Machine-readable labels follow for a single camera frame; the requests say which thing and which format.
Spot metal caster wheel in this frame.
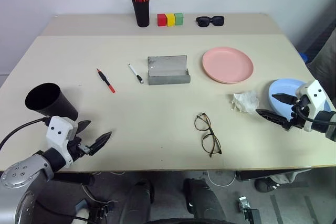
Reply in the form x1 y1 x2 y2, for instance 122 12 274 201
237 195 261 224

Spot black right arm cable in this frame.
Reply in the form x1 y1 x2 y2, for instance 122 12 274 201
296 108 336 125

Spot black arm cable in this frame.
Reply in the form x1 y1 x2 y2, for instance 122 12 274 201
296 108 336 125
0 118 51 152

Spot pink plate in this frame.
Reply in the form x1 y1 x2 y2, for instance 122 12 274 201
202 46 255 85

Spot dark rounded robot leg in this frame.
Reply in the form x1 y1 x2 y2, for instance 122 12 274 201
122 178 156 224
182 177 228 224

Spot red block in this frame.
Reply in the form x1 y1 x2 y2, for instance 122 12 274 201
156 13 167 27

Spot white floor cable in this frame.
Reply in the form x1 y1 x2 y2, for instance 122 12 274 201
206 169 237 187

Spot yellow block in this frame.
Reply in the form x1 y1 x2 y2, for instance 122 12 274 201
165 13 176 27

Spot white marker with black cap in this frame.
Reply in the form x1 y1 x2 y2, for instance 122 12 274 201
128 63 145 85

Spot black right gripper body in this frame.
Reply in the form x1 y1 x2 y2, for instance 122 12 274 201
287 94 311 131

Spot empty black cup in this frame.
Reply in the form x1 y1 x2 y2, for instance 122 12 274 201
24 82 79 121

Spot open grey glasses case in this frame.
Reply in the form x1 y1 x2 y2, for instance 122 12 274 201
146 54 191 86

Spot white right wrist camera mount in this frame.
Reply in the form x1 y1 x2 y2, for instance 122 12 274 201
295 79 332 120

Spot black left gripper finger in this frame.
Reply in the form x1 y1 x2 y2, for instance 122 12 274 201
76 120 92 134
88 131 113 156

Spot person's grey trouser leg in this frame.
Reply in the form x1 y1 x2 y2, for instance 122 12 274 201
306 28 336 99

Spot tortoiseshell eyeglasses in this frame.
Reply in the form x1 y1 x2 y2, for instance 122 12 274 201
194 112 223 158

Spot black table frame bar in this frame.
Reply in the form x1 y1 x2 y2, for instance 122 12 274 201
51 172 96 187

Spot crumpled white tissue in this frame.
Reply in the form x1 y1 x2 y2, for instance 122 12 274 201
230 90 261 115

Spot light blue plate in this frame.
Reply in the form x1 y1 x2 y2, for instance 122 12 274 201
268 78 332 120

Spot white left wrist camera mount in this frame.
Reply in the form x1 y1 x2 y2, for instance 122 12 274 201
46 115 79 168

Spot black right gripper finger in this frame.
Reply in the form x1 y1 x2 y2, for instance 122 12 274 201
255 108 290 131
271 92 297 106

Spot black pen holder with pens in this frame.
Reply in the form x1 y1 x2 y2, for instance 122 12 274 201
130 0 151 28

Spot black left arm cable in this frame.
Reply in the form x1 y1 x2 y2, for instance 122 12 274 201
0 118 51 152

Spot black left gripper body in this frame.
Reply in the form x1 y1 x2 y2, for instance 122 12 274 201
67 136 92 161

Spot black shoe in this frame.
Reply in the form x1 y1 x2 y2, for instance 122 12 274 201
254 176 280 194

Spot black sunglasses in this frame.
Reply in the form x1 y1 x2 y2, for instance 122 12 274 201
195 15 225 28

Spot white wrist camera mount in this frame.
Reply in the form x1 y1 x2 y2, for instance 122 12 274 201
295 79 332 120
46 115 79 168

